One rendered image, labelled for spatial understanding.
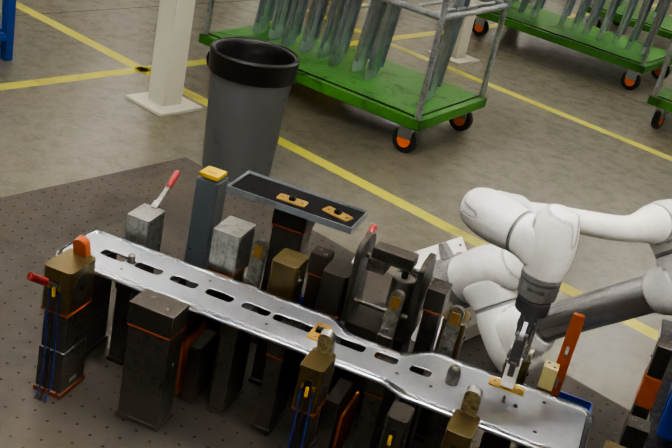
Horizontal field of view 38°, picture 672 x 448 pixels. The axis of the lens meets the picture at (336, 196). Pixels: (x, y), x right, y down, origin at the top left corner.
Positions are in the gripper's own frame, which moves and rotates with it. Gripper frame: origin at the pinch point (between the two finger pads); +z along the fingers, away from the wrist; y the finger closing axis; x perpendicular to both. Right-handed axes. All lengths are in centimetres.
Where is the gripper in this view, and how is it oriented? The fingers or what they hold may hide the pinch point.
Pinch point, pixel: (511, 371)
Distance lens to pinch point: 231.2
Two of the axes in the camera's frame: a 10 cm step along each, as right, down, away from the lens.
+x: 9.2, 3.1, -2.5
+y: -3.5, 3.2, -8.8
